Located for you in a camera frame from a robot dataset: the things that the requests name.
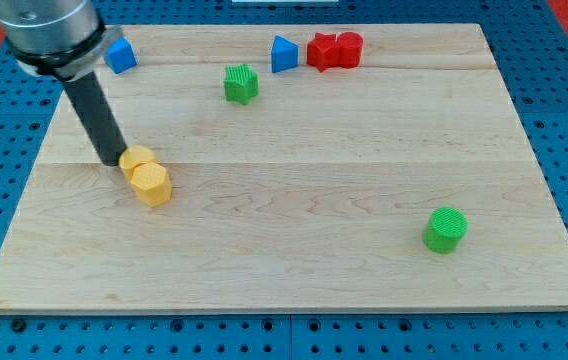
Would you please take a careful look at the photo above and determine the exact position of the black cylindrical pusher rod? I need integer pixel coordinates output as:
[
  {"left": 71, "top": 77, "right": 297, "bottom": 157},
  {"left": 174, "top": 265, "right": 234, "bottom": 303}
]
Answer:
[{"left": 63, "top": 72, "right": 127, "bottom": 167}]

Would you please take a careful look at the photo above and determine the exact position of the yellow cylinder block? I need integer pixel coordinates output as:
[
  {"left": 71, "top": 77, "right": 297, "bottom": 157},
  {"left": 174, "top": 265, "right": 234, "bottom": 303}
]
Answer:
[{"left": 118, "top": 145, "right": 157, "bottom": 183}]

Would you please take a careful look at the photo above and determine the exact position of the yellow hexagon block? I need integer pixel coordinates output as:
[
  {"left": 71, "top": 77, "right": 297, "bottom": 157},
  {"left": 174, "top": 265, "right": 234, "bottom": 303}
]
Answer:
[{"left": 130, "top": 163, "right": 172, "bottom": 207}]

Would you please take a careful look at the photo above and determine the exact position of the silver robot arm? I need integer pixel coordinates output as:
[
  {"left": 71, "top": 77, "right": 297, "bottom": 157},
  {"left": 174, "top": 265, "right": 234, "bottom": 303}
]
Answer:
[{"left": 0, "top": 0, "right": 127, "bottom": 166}]

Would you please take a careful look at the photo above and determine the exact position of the blue pentagon block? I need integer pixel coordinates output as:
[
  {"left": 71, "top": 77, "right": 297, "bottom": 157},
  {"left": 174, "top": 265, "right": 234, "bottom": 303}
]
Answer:
[{"left": 103, "top": 38, "right": 137, "bottom": 74}]

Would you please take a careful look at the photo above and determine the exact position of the green star block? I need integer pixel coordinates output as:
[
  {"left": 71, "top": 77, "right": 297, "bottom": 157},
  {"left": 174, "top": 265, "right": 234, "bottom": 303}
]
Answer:
[{"left": 223, "top": 63, "right": 259, "bottom": 105}]

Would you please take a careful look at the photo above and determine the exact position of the blue triangle block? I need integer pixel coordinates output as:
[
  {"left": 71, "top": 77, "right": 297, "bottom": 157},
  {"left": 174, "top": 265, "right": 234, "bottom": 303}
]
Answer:
[{"left": 270, "top": 35, "right": 299, "bottom": 73}]

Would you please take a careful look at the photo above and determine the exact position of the wooden board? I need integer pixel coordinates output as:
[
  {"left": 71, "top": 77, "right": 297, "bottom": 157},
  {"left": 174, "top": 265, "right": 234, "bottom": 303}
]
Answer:
[{"left": 0, "top": 23, "right": 568, "bottom": 315}]

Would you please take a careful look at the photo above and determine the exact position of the red star block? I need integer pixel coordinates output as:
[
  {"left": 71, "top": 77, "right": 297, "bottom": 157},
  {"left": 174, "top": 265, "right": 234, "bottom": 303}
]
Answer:
[{"left": 306, "top": 33, "right": 339, "bottom": 72}]

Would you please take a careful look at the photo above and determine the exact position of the red cylinder block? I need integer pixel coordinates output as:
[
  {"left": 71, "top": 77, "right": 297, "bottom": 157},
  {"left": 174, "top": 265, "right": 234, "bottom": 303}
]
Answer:
[{"left": 336, "top": 32, "right": 364, "bottom": 68}]

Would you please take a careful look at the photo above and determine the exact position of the green cylinder block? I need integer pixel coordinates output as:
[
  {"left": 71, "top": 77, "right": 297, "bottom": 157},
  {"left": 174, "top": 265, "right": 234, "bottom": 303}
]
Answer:
[{"left": 422, "top": 207, "right": 468, "bottom": 254}]

